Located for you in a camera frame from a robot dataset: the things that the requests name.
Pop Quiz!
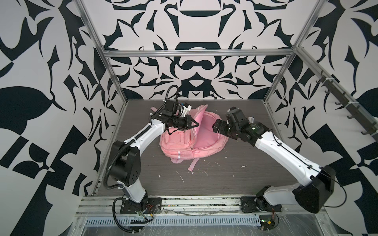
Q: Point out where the pink student backpack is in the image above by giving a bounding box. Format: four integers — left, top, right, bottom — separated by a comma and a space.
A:
159, 105, 228, 171

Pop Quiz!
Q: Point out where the black wall hook rail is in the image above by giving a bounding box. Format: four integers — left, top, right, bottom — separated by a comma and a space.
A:
316, 70, 378, 142

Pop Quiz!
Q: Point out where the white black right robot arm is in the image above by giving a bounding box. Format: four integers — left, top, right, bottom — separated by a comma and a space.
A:
213, 107, 336, 213

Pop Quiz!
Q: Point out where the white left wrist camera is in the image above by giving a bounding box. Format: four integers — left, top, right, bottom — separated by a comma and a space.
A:
178, 103, 192, 117

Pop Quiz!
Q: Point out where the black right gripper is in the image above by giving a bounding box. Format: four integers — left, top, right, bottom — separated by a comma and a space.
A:
212, 118, 241, 139

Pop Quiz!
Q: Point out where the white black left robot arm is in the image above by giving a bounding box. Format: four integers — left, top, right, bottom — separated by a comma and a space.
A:
102, 99, 199, 213

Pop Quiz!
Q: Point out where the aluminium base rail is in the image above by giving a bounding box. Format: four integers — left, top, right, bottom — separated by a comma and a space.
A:
75, 195, 326, 228

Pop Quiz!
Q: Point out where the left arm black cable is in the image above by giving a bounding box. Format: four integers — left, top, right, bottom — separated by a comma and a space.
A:
111, 197, 154, 234

